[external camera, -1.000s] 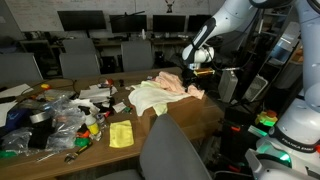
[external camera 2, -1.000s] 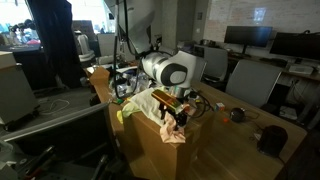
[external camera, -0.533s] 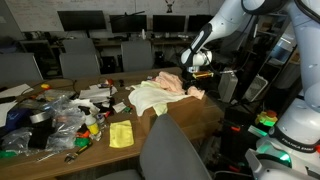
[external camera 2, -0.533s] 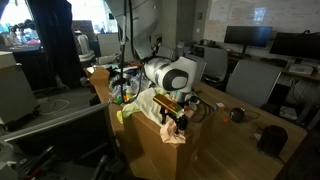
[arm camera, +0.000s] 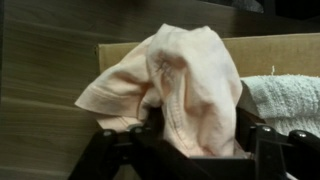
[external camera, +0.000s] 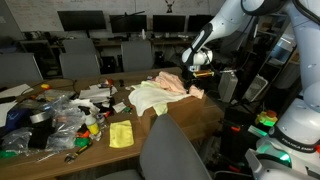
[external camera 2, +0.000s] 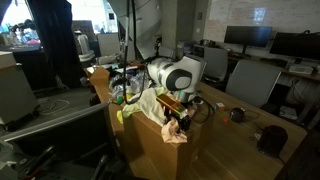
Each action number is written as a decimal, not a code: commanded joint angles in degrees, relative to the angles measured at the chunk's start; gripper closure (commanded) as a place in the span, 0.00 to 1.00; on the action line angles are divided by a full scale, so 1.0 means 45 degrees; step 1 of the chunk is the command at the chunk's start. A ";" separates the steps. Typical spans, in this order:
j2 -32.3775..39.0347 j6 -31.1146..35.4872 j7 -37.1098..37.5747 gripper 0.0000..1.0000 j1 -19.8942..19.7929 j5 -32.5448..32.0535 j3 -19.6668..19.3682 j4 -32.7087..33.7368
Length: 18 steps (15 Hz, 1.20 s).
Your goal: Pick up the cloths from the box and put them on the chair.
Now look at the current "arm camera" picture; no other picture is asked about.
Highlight peach cloth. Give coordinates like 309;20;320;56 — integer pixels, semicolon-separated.
74;23;244;158

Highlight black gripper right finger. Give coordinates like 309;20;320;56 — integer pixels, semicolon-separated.
234;106;320;180

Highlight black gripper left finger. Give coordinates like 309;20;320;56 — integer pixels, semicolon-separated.
68;106;214;180

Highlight white terry towel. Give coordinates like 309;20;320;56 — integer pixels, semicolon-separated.
239;73;320;138

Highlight large brown cardboard box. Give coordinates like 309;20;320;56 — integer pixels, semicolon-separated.
94;32;320;79

